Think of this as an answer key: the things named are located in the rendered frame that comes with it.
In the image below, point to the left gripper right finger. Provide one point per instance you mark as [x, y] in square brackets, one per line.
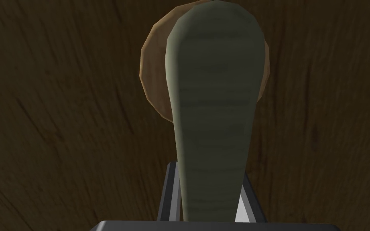
[248, 205]

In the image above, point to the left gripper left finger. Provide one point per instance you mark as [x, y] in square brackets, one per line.
[171, 195]

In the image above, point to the dark brown wooden door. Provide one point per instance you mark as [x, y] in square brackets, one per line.
[59, 112]

